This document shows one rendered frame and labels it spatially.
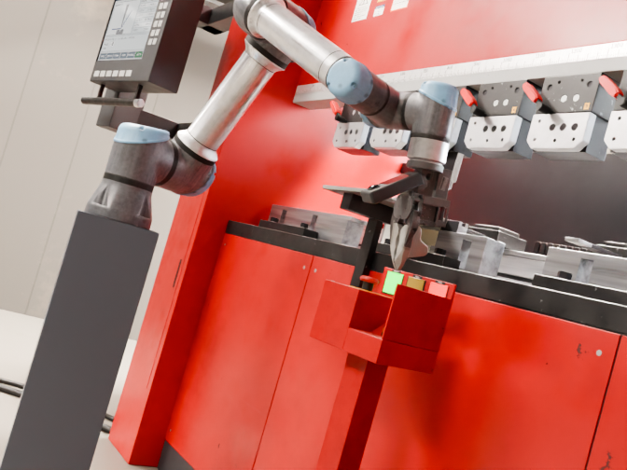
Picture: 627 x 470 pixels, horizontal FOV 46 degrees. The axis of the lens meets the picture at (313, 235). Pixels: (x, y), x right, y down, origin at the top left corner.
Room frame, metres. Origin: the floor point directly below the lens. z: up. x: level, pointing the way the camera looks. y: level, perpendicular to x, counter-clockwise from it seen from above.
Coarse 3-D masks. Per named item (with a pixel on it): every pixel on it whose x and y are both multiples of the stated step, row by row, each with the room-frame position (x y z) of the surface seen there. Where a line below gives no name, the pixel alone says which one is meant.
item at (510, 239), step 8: (480, 224) 1.98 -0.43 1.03; (472, 232) 1.91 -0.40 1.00; (480, 232) 1.96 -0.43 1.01; (488, 232) 1.93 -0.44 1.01; (496, 232) 1.91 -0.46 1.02; (504, 232) 1.93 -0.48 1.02; (512, 232) 1.94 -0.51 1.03; (496, 240) 1.90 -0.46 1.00; (504, 240) 1.92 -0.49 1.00; (512, 240) 1.93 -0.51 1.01; (520, 240) 1.95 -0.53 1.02; (504, 248) 1.94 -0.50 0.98; (512, 248) 1.94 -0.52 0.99; (520, 248) 1.95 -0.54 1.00
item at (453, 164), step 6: (450, 156) 1.85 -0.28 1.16; (456, 156) 1.82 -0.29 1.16; (462, 156) 1.83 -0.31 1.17; (450, 162) 1.84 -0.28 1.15; (456, 162) 1.83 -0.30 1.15; (444, 168) 1.85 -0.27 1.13; (450, 168) 1.83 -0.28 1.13; (456, 168) 1.83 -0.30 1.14; (456, 174) 1.83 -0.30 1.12; (450, 186) 1.83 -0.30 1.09
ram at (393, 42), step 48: (336, 0) 2.49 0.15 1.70; (384, 0) 2.23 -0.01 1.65; (432, 0) 2.02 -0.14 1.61; (480, 0) 1.84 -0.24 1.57; (528, 0) 1.69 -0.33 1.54; (576, 0) 1.57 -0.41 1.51; (624, 0) 1.46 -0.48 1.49; (384, 48) 2.16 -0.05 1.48; (432, 48) 1.96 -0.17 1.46; (480, 48) 1.80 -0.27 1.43; (528, 48) 1.66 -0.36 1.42
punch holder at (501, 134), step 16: (528, 80) 1.64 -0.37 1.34; (480, 96) 1.76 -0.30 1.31; (496, 96) 1.71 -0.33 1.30; (512, 96) 1.66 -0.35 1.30; (496, 112) 1.69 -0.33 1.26; (528, 112) 1.65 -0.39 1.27; (480, 128) 1.72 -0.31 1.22; (496, 128) 1.68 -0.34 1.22; (512, 128) 1.64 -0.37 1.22; (528, 128) 1.66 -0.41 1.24; (480, 144) 1.71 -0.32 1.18; (496, 144) 1.67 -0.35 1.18; (512, 144) 1.65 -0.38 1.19
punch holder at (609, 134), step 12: (624, 72) 1.42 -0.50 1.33; (624, 84) 1.41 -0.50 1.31; (624, 96) 1.41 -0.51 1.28; (612, 120) 1.41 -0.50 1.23; (624, 120) 1.39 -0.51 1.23; (612, 132) 1.41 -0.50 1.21; (624, 132) 1.38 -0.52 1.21; (612, 144) 1.40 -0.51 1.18; (624, 144) 1.38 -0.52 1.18; (624, 156) 1.42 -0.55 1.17
